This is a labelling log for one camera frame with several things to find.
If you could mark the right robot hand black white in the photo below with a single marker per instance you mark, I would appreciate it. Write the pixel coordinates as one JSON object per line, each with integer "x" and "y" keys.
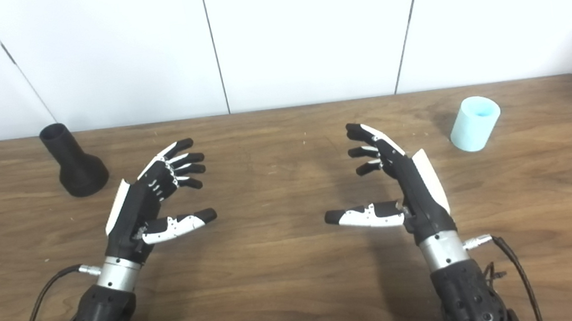
{"x": 420, "y": 194}

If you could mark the black funnel-shaped nozzle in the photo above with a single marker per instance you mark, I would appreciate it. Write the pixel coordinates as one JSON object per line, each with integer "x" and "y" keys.
{"x": 80, "y": 174}

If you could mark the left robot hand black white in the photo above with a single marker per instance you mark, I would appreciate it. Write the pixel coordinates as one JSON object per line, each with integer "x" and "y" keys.
{"x": 127, "y": 219}

